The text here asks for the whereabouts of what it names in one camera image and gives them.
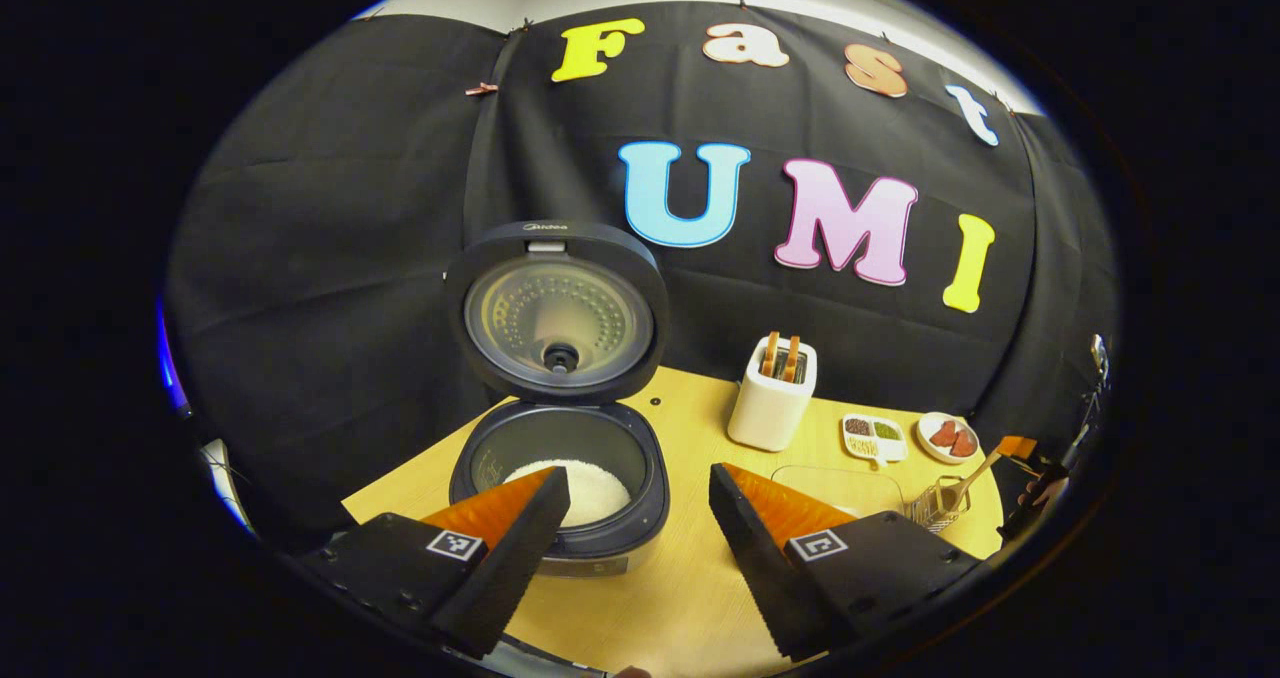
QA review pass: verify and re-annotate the white toaster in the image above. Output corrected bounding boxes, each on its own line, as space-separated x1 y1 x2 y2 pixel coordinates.
727 334 819 453

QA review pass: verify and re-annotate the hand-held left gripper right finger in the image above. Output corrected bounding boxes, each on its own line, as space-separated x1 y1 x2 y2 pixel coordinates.
708 462 986 663

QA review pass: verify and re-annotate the metal wire chopstick holder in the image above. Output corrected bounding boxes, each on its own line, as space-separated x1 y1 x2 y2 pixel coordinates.
903 476 971 535

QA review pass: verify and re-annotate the white rice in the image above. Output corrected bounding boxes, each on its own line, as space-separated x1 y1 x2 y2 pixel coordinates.
503 458 633 529

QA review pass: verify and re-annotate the black backdrop cloth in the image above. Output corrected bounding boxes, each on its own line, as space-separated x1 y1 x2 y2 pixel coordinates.
165 0 1121 529

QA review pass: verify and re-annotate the white box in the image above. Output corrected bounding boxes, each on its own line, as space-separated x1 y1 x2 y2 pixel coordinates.
198 438 251 534

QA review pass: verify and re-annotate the clear plastic rice container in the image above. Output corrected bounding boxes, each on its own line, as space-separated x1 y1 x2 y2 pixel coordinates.
770 464 906 519

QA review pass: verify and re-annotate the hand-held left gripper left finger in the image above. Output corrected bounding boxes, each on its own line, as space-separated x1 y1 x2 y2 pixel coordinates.
300 465 572 659

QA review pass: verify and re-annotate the white round plate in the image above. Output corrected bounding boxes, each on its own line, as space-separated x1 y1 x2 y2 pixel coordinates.
916 412 982 465

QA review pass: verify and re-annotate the white divided grain dish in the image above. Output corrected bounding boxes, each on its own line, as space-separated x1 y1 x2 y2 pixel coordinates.
841 413 909 464

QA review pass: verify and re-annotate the glowing monitor screen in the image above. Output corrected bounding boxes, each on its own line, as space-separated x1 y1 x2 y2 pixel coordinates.
155 298 191 414

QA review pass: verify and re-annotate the wooden spoon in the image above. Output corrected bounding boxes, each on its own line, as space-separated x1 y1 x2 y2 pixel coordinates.
940 448 1004 514

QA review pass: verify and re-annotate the dark grey rice cooker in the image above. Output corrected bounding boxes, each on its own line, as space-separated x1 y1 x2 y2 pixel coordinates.
443 220 673 577

